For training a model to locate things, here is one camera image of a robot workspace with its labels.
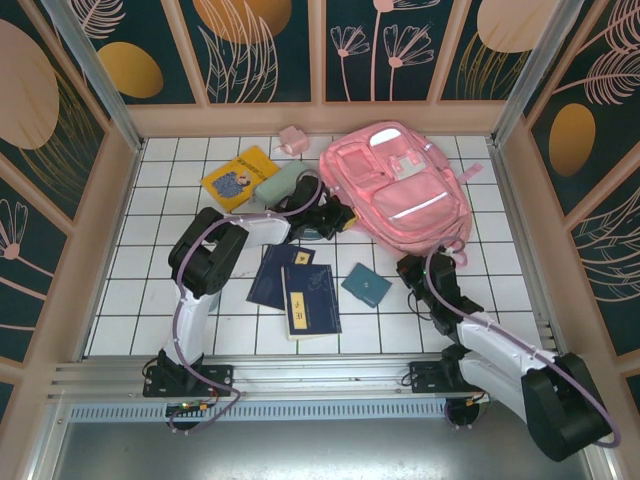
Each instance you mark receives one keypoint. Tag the aluminium mounting rail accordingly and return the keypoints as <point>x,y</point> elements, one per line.
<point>320,375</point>

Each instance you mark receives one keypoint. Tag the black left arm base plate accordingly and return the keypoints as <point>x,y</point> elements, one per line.
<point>220,376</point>

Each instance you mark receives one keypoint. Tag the thin navy notebook yellow label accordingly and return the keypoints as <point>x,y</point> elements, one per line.
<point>270,280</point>

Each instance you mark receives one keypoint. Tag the thick navy book yellow label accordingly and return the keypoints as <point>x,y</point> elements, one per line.
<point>315,300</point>

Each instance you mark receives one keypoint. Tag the mint green pencil case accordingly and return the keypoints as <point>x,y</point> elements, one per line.
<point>277,182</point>

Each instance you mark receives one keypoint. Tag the aluminium corner post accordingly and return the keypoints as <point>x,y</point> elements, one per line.
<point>97,75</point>
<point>530,75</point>

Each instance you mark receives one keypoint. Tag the pink backpack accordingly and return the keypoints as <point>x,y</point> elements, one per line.
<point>410,200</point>

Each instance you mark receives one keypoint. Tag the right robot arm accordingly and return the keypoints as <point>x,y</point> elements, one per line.
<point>500,345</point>

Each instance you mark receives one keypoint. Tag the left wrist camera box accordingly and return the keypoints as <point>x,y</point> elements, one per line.
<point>312,234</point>

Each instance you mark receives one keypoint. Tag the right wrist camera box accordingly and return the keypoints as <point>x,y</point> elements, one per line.
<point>451,251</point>

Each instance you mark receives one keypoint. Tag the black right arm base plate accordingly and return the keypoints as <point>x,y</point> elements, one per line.
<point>425,380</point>

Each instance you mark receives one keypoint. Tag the teal wallet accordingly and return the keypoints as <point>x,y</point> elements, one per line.
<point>365,285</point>

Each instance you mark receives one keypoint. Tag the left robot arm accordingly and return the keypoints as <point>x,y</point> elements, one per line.
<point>260,230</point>

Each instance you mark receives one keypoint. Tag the pink plug charger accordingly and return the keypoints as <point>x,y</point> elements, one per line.
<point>292,137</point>

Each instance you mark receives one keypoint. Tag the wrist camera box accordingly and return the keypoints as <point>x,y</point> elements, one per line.
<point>451,251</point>
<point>312,234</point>

